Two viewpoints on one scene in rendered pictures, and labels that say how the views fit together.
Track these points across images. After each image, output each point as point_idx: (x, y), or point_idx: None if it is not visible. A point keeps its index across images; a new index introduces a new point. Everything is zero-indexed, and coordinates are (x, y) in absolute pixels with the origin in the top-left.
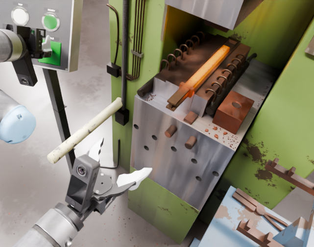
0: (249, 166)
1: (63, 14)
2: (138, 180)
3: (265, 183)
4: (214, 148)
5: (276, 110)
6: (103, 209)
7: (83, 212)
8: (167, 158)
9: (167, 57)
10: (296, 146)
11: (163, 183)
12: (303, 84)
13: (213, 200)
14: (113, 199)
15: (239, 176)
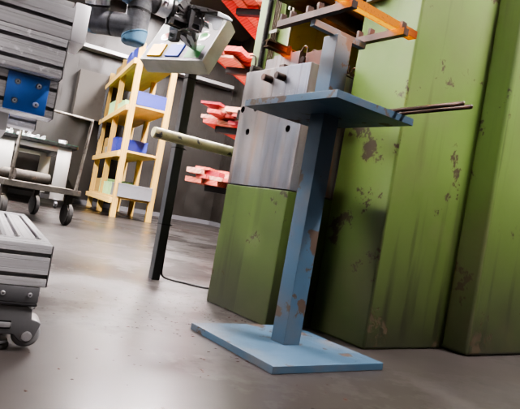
0: (355, 148)
1: (213, 32)
2: (220, 12)
3: (373, 161)
4: (298, 72)
5: (363, 62)
6: (191, 22)
7: (179, 9)
8: (264, 127)
9: None
10: (384, 88)
11: (256, 177)
12: (375, 27)
13: (328, 251)
14: (199, 30)
15: (349, 174)
